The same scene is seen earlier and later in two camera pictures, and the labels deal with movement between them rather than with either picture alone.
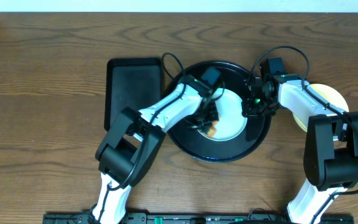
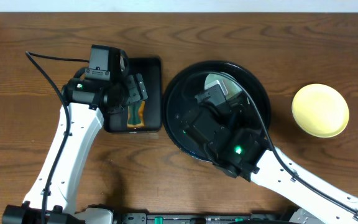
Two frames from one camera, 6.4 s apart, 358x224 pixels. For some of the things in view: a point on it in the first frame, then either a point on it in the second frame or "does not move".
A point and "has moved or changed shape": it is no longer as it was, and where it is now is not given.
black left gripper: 206,117 → 136,91
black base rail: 200,218 does not move
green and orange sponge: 212,129 has moved or changed shape
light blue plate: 232,124 has moved or changed shape
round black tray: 253,91 does not move
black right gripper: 248,110 → 241,110
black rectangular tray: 132,83 does not move
